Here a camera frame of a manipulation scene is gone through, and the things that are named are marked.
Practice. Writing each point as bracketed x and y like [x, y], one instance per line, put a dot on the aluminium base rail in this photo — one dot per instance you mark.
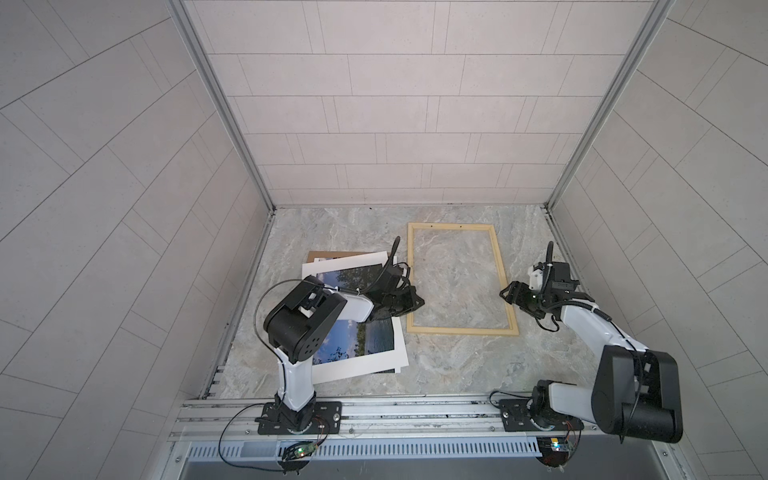
[370, 428]

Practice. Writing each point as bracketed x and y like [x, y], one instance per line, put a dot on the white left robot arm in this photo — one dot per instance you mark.
[333, 325]

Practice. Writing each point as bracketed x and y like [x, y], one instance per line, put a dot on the aluminium corner post right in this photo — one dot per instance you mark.
[647, 32]

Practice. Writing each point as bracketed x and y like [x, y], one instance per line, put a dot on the left green circuit board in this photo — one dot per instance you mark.
[297, 456]

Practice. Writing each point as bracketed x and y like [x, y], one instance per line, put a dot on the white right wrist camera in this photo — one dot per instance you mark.
[535, 278]

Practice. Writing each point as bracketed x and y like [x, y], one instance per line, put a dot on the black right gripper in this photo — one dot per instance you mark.
[516, 293]

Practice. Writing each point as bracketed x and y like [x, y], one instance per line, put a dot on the aluminium corner post left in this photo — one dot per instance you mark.
[192, 40]

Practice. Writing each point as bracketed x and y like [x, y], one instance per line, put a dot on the light wooden picture frame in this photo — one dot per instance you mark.
[459, 272]

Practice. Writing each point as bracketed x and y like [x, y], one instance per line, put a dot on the landscape photo print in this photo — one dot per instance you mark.
[349, 339]

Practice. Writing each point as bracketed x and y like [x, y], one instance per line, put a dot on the aluminium corner post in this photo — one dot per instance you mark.
[192, 40]
[647, 32]

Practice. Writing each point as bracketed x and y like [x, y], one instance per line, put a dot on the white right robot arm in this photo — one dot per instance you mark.
[636, 390]

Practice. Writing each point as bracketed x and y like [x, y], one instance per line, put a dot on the right green circuit board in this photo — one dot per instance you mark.
[556, 451]

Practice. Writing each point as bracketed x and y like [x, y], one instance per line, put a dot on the brown cardboard backing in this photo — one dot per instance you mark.
[317, 256]

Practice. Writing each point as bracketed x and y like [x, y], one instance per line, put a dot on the green circuit board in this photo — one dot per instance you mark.
[556, 451]
[297, 456]

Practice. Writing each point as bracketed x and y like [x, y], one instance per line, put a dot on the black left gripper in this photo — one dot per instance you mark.
[408, 295]

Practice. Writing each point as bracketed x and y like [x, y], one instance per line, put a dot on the white mat board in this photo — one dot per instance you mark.
[387, 362]

